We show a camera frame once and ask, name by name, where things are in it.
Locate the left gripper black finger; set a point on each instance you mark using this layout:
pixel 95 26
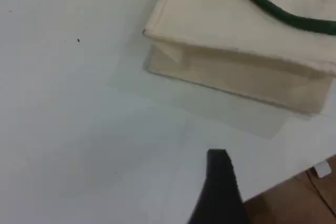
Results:
pixel 218 197

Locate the small white table bracket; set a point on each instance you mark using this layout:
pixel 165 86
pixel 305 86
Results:
pixel 323 169

